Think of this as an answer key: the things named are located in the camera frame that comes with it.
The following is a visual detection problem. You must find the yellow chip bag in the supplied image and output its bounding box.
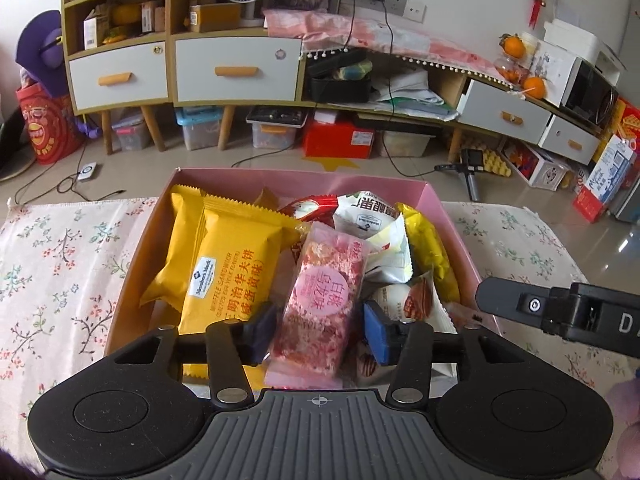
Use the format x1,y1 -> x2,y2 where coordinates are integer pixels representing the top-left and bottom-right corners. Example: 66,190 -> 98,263
396,203 -> 461,304

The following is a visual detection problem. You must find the pink rice crisp packet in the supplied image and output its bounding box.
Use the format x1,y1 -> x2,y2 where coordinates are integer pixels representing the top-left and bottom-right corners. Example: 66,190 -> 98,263
265,222 -> 371,390

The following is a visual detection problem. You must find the white pecan snack bag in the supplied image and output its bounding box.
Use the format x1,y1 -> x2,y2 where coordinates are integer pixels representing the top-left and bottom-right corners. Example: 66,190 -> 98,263
333,191 -> 399,240

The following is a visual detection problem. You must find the yellow wafer snack pack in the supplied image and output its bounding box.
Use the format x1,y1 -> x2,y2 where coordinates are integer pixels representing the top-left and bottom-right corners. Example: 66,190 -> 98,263
140,184 -> 205,312

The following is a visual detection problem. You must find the red white snack packet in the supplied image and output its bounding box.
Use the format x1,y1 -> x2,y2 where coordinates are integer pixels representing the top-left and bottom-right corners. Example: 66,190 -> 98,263
279,195 -> 338,228

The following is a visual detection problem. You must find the person right hand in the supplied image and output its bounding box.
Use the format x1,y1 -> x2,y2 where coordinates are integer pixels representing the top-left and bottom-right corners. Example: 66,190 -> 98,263
605,377 -> 640,479

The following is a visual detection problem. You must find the pink cardboard box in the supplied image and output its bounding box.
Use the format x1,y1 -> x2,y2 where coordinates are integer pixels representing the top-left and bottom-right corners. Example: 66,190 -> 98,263
105,168 -> 480,354

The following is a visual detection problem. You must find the yellow egg tray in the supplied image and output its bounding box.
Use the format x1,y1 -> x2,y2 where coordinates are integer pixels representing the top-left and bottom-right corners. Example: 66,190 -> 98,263
483,150 -> 512,178

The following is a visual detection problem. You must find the floral white rug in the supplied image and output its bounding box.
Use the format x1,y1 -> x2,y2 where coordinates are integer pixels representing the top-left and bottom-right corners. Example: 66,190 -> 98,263
1,198 -> 639,466

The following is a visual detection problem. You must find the clear storage bin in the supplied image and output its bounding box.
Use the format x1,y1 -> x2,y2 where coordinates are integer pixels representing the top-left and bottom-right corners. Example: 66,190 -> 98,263
374,130 -> 433,158

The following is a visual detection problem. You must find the orange fruit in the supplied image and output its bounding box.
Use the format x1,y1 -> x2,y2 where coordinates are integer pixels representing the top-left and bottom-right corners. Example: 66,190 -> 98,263
522,76 -> 547,100
499,34 -> 526,60

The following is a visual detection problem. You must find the blue lid storage bin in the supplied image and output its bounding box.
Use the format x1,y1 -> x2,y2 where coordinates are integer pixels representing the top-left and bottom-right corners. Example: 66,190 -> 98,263
175,106 -> 224,151

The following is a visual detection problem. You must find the white microwave oven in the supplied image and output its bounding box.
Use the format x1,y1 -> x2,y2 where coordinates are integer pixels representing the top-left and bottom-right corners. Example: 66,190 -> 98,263
530,41 -> 618,128

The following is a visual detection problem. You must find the white charger puck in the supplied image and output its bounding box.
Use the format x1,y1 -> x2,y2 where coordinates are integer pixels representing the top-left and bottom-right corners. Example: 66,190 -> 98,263
76,162 -> 100,182

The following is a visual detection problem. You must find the red shoe box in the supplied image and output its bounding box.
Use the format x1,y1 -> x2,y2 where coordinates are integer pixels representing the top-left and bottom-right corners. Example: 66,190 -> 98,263
303,118 -> 374,159

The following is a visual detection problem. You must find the black storage box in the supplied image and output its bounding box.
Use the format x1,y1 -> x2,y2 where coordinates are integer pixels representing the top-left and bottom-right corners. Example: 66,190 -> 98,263
306,49 -> 373,104

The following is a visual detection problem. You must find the red lantern gift bag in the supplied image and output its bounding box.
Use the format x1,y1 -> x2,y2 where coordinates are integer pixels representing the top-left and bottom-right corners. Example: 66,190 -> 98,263
16,82 -> 84,165

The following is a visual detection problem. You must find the wooden tv cabinet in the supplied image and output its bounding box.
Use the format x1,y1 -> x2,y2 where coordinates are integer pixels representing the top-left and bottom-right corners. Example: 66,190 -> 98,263
61,0 -> 599,164

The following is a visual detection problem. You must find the pink floral cloth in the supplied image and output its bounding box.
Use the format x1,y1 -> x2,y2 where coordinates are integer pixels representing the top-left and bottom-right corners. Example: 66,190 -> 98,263
264,9 -> 514,89

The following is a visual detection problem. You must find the purple hat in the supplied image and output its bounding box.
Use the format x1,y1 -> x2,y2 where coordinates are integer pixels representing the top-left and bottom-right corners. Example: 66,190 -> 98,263
15,10 -> 68,98

